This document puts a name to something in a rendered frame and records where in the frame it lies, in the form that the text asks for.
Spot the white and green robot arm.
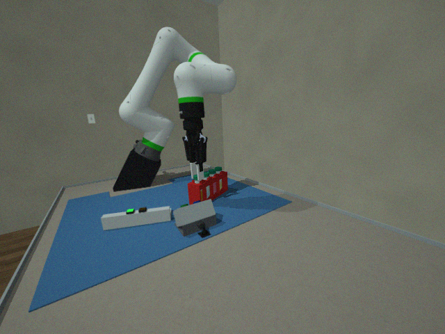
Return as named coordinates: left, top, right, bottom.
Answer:
left=119, top=27, right=236, bottom=161

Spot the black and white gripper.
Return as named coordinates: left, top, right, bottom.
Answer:
left=182, top=119, right=208, bottom=180

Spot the blue flat mat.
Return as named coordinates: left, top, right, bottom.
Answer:
left=29, top=175, right=292, bottom=312

